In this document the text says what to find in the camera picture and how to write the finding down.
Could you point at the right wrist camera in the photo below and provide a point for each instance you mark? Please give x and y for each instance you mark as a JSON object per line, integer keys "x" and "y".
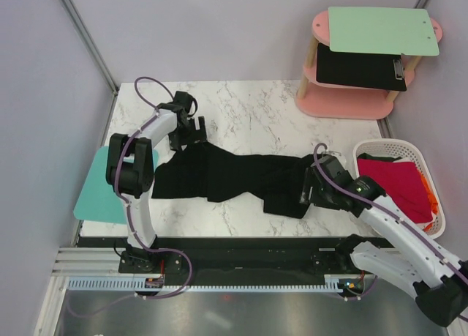
{"x": 332, "y": 163}

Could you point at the white slotted cable duct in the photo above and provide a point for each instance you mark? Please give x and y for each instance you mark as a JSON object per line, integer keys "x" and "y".
{"x": 143, "y": 284}

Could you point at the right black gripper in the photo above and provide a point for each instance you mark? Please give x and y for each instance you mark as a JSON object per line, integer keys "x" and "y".
{"x": 311, "y": 180}

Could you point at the dark green garment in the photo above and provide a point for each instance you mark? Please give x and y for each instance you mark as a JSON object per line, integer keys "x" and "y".
{"x": 366, "y": 156}

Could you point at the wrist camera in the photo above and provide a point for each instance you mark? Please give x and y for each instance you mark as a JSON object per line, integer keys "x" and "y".
{"x": 186, "y": 101}
{"x": 332, "y": 163}

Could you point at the black t shirt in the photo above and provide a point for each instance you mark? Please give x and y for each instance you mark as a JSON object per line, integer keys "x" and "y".
{"x": 204, "y": 170}

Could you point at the white plastic laundry basket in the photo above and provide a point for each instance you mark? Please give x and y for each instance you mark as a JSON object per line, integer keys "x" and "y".
{"x": 398, "y": 148}

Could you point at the teal cutting mat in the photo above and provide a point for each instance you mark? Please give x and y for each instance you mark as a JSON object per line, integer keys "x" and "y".
{"x": 97, "y": 202}

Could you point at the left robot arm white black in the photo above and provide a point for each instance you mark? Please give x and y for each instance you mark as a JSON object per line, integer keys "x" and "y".
{"x": 130, "y": 163}

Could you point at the black clipboard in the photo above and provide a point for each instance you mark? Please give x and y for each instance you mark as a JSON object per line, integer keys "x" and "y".
{"x": 365, "y": 70}

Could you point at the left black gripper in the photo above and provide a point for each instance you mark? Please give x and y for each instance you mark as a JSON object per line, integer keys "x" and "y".
{"x": 199, "y": 135}

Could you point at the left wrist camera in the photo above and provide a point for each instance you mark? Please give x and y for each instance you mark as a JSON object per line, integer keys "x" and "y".
{"x": 186, "y": 101}

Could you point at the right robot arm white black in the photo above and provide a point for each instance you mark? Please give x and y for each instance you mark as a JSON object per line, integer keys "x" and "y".
{"x": 434, "y": 277}

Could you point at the orange garment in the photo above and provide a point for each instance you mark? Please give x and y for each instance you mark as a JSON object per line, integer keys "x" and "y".
{"x": 434, "y": 205}

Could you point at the magenta t shirt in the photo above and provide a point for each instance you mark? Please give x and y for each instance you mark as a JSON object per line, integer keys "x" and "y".
{"x": 402, "y": 182}

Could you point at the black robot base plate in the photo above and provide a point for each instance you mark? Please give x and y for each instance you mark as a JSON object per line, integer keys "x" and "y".
{"x": 244, "y": 260}

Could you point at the green clipboard board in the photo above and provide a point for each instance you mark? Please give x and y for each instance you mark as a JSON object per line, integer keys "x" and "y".
{"x": 382, "y": 30}

